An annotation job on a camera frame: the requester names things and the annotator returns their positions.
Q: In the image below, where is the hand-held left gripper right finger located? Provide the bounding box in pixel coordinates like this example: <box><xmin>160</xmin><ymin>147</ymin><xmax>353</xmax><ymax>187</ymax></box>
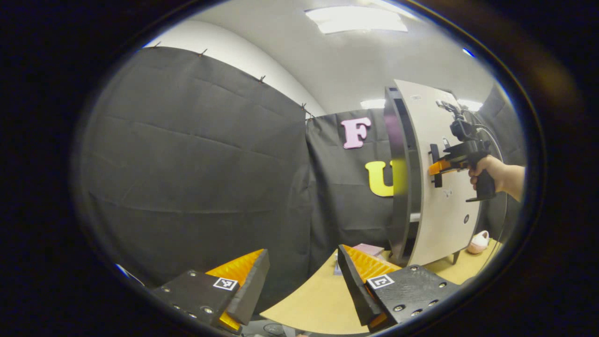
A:
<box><xmin>337</xmin><ymin>244</ymin><xmax>463</xmax><ymax>334</ymax></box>

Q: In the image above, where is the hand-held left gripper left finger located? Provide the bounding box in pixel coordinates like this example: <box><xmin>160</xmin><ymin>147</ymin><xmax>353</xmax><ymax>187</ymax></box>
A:
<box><xmin>151</xmin><ymin>249</ymin><xmax>271</xmax><ymax>334</ymax></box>

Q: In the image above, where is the black cabinet door handle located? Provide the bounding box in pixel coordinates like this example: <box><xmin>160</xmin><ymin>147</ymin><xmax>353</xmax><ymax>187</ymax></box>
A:
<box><xmin>429</xmin><ymin>143</ymin><xmax>443</xmax><ymax>188</ymax></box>

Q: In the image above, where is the dark grey cabinet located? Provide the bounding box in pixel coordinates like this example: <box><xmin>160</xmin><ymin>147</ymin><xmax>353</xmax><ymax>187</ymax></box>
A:
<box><xmin>384</xmin><ymin>86</ymin><xmax>461</xmax><ymax>267</ymax></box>

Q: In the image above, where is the white cabinet door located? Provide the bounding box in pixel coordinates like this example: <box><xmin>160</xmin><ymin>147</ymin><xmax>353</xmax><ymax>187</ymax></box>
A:
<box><xmin>394</xmin><ymin>80</ymin><xmax>482</xmax><ymax>266</ymax></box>

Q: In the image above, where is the black backdrop cloth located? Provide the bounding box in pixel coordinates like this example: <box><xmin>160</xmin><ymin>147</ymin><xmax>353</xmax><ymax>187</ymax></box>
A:
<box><xmin>77</xmin><ymin>46</ymin><xmax>527</xmax><ymax>314</ymax></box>

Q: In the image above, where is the large ceiling light panel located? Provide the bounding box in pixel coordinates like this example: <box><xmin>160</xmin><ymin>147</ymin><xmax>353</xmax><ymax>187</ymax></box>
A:
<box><xmin>305</xmin><ymin>6</ymin><xmax>409</xmax><ymax>34</ymax></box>

